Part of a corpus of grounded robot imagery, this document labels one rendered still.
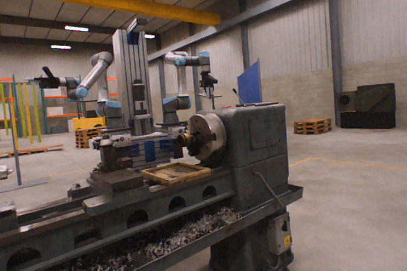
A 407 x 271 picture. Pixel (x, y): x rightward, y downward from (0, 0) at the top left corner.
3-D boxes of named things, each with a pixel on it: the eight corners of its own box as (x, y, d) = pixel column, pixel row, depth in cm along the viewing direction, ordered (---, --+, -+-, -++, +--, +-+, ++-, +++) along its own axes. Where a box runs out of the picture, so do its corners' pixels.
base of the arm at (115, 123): (105, 129, 216) (103, 117, 215) (123, 127, 223) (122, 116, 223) (108, 130, 203) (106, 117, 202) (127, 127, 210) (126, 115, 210)
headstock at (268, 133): (246, 147, 240) (243, 105, 238) (291, 152, 203) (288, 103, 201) (195, 159, 204) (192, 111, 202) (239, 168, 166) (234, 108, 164)
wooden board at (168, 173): (180, 166, 185) (179, 160, 185) (211, 174, 157) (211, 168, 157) (141, 176, 167) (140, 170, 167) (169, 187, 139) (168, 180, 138)
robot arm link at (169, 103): (162, 112, 239) (160, 97, 239) (175, 111, 246) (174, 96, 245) (166, 111, 229) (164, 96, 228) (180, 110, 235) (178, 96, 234)
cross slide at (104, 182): (115, 171, 162) (114, 163, 161) (144, 184, 128) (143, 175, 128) (87, 177, 151) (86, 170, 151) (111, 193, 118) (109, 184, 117)
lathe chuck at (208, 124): (193, 150, 194) (195, 110, 187) (221, 164, 170) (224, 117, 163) (183, 152, 188) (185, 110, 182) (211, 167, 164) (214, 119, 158)
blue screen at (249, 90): (232, 133, 1062) (228, 77, 1050) (251, 131, 1062) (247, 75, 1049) (249, 151, 651) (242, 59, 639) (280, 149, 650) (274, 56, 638)
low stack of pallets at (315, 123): (309, 129, 986) (309, 118, 983) (332, 130, 921) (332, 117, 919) (292, 134, 904) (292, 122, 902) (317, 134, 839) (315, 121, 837)
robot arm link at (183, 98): (173, 110, 245) (169, 52, 239) (188, 108, 252) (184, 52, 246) (178, 111, 235) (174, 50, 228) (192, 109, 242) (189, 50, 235)
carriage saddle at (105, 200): (119, 179, 163) (117, 170, 163) (152, 196, 127) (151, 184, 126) (66, 192, 145) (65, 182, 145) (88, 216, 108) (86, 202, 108)
